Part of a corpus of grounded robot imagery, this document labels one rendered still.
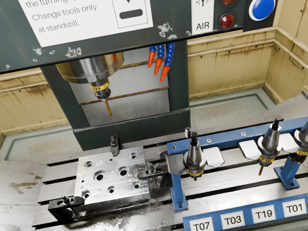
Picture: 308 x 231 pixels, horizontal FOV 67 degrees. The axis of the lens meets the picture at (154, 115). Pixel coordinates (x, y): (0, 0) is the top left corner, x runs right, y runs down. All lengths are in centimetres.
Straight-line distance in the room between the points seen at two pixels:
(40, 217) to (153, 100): 73
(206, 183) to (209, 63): 91
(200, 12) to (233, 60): 139
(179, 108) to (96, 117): 47
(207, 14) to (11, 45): 27
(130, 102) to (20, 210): 80
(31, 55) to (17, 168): 129
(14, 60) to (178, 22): 24
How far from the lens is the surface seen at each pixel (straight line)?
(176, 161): 69
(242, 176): 106
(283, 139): 79
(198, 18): 35
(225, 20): 36
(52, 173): 123
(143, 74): 113
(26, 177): 158
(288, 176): 105
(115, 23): 34
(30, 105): 183
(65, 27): 35
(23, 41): 37
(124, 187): 94
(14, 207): 149
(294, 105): 155
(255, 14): 38
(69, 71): 53
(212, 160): 70
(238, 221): 93
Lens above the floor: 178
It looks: 43 degrees down
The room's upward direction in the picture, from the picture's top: 10 degrees counter-clockwise
